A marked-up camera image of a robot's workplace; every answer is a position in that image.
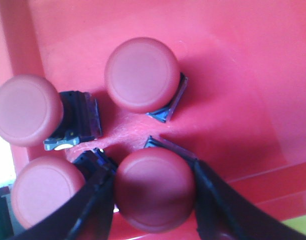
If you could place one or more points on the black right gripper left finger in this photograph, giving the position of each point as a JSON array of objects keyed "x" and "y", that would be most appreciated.
[{"x": 93, "y": 203}]

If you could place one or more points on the red mushroom push button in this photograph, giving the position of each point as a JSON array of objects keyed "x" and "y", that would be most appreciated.
[
  {"x": 48, "y": 182},
  {"x": 33, "y": 112},
  {"x": 154, "y": 187},
  {"x": 143, "y": 76}
]

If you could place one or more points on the yellow plastic tray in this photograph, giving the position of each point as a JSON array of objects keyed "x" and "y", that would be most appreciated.
[{"x": 297, "y": 223}]

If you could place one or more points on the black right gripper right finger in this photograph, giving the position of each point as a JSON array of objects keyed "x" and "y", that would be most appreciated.
[{"x": 219, "y": 204}]

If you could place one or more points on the green conveyor belt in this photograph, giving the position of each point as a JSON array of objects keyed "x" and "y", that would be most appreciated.
[{"x": 6, "y": 228}]

